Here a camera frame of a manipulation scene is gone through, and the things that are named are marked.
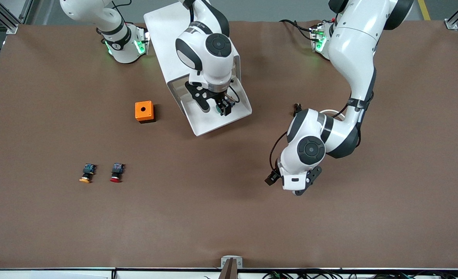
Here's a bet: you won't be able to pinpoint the orange button box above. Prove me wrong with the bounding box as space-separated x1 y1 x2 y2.
135 101 156 124

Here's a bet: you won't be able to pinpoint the white drawer cabinet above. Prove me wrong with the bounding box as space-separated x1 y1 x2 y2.
144 2 241 117

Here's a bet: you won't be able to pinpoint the red push button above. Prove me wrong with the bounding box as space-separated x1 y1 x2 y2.
110 163 126 183

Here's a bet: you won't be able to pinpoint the yellow push button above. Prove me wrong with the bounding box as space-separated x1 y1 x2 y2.
79 163 98 184

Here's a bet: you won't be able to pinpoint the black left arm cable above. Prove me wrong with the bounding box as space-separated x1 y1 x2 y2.
269 132 289 177

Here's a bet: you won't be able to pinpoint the tangled black cables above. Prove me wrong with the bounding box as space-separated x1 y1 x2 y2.
204 269 458 279

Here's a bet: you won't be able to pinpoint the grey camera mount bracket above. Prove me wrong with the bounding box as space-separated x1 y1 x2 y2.
220 255 243 279

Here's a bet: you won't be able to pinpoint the black base power cable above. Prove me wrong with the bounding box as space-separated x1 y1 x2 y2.
279 19 314 41

